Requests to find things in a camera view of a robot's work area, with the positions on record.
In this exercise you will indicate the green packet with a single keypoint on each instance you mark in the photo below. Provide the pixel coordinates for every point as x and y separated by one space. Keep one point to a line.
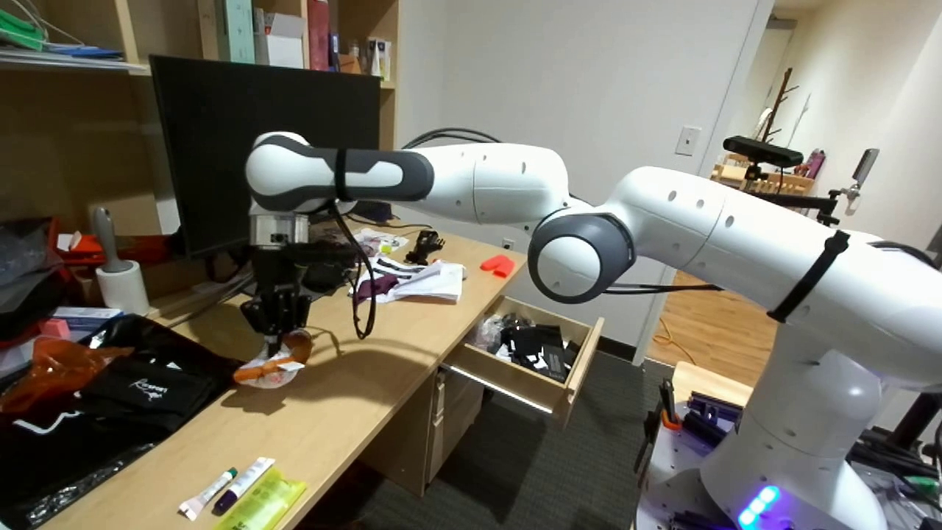
261 503

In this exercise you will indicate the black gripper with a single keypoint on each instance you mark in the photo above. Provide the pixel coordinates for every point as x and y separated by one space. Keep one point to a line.
279 285

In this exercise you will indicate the wooden shelf unit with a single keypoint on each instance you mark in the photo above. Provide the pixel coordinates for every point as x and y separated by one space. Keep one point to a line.
70 148

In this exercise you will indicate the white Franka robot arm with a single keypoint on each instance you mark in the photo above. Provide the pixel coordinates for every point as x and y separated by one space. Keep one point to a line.
688 246

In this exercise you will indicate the open wooden drawer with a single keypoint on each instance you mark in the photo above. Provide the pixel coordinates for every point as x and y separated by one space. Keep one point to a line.
531 379

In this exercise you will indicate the white robot base platform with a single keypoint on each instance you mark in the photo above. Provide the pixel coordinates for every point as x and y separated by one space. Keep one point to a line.
679 482

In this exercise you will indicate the purple plastic parts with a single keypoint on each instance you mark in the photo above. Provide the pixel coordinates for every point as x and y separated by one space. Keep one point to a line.
709 420

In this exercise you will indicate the white wall switch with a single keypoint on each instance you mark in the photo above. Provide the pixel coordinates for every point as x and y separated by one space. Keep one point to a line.
688 140

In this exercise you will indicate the orange plastic bag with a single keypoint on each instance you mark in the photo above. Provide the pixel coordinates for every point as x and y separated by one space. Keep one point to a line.
50 370

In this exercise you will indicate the white card box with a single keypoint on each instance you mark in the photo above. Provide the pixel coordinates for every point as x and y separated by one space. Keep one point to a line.
379 58

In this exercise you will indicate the phone on black mount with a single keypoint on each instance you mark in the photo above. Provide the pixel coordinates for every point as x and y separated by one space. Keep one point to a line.
856 177

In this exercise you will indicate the black computer monitor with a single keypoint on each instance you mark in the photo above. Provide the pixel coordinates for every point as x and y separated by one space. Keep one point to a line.
207 148

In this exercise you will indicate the purple cloth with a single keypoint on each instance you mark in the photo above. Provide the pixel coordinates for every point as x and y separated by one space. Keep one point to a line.
379 288

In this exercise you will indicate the green item on shelf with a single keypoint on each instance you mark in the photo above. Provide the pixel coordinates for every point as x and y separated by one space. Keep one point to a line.
19 31

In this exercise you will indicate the black band on arm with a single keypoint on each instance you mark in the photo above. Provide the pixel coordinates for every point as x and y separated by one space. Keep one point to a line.
812 274

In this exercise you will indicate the white cup with brush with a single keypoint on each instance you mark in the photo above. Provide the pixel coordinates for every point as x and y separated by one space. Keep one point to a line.
120 280

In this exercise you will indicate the white folded papers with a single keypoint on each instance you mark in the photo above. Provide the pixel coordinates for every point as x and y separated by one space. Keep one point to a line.
428 285

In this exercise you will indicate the brown triangular object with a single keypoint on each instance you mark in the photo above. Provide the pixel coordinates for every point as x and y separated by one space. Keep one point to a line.
348 59

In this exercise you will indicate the light wooden desk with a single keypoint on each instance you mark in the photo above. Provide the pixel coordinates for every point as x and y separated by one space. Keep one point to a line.
325 413

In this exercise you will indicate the white bag in drawer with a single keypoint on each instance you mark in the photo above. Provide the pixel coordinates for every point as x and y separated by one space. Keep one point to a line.
488 333

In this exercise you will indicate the black plastic bag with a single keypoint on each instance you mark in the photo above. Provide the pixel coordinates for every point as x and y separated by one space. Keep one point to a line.
128 401

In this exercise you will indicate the red bag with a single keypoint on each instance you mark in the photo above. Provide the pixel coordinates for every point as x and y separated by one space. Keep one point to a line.
89 252

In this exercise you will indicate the white and brown plush toy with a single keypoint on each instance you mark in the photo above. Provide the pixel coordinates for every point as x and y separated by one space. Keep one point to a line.
270 372

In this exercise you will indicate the black items in drawer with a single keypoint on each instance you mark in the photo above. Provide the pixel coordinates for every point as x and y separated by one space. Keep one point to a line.
540 349

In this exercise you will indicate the red book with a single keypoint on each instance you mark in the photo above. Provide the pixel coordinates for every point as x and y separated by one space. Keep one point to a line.
320 33

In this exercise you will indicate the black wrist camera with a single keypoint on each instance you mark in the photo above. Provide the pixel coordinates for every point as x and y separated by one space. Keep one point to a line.
329 258

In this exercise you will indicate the red plastic case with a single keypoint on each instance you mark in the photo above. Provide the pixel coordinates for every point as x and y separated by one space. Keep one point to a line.
498 266

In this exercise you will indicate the teal book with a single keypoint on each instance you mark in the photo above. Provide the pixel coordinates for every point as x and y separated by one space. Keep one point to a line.
238 31

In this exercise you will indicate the black and white tube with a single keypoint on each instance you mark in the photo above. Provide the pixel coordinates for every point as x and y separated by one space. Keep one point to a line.
244 485

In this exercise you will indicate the brown coat rack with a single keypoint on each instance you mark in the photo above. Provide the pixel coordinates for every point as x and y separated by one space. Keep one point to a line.
778 104

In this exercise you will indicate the small white tube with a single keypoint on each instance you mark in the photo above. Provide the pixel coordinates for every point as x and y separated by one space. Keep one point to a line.
206 495

